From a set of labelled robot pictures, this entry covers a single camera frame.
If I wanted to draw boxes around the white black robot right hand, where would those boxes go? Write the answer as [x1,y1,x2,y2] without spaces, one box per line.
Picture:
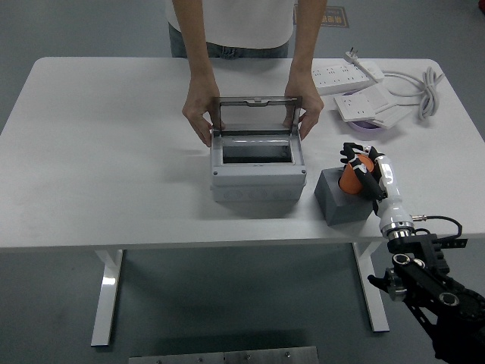
[339,142,413,233]

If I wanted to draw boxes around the white socket panel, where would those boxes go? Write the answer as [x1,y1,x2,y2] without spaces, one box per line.
[333,85,393,123]
[373,100,412,129]

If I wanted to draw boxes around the white power plug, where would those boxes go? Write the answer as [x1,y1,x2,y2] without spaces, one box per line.
[343,46,363,64]

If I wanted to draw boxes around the grey plastic electrical box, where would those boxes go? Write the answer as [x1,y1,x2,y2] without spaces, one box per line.
[210,130,308,203]

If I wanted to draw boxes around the person's right hand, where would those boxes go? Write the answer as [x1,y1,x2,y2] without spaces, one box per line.
[181,74,227,147]

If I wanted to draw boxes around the person's left hand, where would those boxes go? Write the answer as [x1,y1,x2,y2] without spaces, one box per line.
[282,77,325,140]

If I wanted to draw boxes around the wide white power strip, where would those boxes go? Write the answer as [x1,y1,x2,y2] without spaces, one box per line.
[311,63,374,96]

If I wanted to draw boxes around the white table leg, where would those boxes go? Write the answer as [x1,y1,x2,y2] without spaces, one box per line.
[352,242,391,334]
[90,249,126,347]

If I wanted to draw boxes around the person's torso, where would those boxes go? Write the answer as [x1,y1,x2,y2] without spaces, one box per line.
[164,0,297,60]

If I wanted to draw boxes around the orange cylindrical battery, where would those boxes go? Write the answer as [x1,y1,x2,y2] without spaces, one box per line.
[338,153,374,196]

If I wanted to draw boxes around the brown floor sign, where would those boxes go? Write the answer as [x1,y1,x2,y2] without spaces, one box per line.
[293,4,351,28]

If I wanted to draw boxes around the grey block battery holder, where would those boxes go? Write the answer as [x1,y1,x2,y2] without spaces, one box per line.
[314,166,376,228]

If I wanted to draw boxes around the white bundled power cable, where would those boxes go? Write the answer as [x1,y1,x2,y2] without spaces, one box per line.
[380,66,446,121]

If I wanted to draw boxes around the smoked transparent box lid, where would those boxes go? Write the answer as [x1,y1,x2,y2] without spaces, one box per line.
[211,96,304,137]

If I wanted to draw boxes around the narrow white power strip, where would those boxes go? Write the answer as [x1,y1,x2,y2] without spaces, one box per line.
[355,60,386,81]

